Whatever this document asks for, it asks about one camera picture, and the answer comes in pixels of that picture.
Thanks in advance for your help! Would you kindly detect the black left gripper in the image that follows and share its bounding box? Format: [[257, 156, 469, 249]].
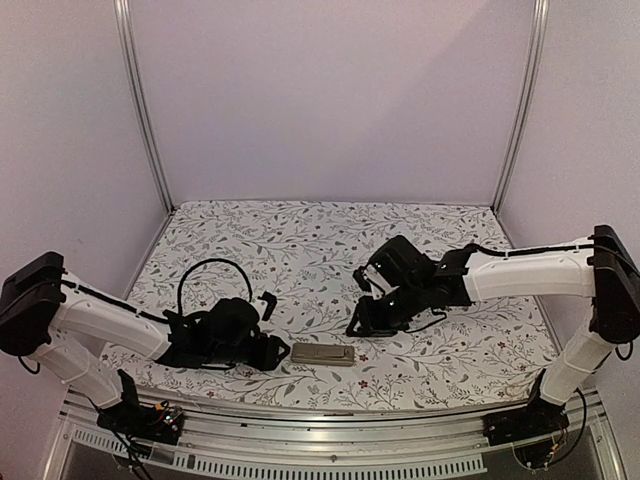
[[206, 333, 291, 372]]

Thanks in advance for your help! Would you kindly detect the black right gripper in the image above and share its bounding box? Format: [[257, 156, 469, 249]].
[[345, 280, 427, 338]]

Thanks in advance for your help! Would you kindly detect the white remote control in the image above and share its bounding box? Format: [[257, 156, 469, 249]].
[[291, 343, 355, 367]]

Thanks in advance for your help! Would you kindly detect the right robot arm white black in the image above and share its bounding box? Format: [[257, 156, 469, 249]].
[[346, 225, 639, 436]]

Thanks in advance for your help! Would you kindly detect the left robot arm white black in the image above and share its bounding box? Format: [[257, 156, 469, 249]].
[[1, 252, 291, 434]]

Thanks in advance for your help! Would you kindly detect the floral patterned table mat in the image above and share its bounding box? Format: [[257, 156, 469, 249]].
[[101, 201, 556, 410]]

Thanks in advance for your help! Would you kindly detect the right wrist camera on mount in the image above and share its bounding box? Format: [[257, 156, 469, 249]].
[[352, 266, 386, 296]]

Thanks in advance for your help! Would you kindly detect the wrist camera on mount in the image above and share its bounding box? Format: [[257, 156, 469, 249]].
[[352, 266, 386, 296], [255, 291, 278, 321]]

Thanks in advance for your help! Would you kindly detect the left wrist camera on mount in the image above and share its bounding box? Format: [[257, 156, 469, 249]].
[[255, 291, 278, 321]]

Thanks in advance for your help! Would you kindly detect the front aluminium rail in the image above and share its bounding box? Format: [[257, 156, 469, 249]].
[[51, 391, 625, 479]]

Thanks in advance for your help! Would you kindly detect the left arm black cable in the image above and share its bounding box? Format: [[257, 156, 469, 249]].
[[177, 258, 254, 316]]

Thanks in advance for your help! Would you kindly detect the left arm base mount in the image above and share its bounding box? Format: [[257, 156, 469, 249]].
[[97, 369, 185, 445]]

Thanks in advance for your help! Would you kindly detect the white slotted cable duct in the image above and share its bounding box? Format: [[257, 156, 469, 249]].
[[69, 424, 489, 477]]

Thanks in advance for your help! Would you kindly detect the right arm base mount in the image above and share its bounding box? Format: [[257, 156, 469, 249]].
[[482, 371, 569, 446]]

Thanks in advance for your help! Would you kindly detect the right aluminium frame post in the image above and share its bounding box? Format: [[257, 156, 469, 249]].
[[491, 0, 550, 217]]

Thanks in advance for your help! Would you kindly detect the aluminium frame post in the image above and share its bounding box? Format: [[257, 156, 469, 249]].
[[491, 0, 550, 217], [113, 0, 176, 215]]

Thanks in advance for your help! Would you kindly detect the left aluminium frame post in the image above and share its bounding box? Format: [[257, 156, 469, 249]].
[[113, 0, 176, 215]]

